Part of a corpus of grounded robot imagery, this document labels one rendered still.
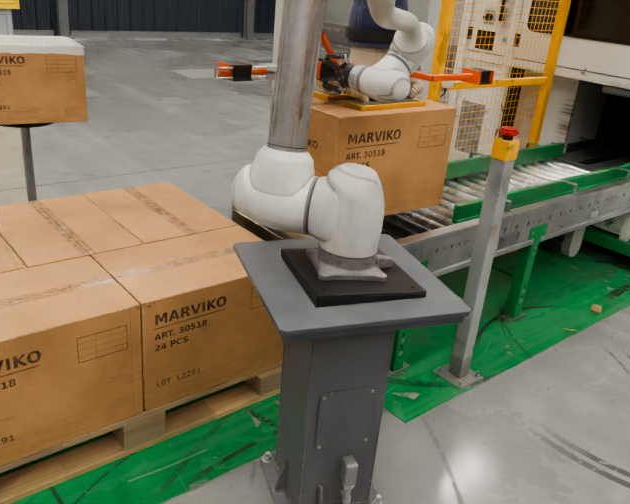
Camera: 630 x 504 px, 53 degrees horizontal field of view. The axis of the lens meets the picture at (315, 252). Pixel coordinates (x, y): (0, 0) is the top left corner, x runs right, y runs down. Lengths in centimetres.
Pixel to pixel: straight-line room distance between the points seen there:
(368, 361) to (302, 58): 80
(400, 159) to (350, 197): 88
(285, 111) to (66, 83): 228
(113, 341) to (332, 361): 67
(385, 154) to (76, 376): 128
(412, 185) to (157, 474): 138
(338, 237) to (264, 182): 23
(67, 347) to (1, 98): 203
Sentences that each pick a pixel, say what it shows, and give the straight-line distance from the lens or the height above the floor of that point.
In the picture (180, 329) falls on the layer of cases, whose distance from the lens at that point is 206.
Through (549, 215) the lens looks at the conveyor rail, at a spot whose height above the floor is 53.
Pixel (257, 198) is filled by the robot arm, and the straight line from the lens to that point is 161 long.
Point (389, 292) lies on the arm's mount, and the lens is 159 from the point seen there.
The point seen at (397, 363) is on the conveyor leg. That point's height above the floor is 4.
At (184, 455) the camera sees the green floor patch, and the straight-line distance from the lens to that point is 222.
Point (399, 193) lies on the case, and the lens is 247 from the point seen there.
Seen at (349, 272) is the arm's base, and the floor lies 79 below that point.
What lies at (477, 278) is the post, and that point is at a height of 46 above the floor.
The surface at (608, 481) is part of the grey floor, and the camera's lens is 247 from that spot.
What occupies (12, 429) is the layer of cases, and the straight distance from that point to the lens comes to 201.
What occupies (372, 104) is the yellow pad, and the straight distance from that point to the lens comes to 234.
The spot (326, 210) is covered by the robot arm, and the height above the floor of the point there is 95.
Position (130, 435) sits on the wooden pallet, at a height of 8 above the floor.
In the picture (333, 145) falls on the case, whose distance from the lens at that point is 219.
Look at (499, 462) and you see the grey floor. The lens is 238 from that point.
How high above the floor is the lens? 149
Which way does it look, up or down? 24 degrees down
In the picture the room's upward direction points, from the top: 5 degrees clockwise
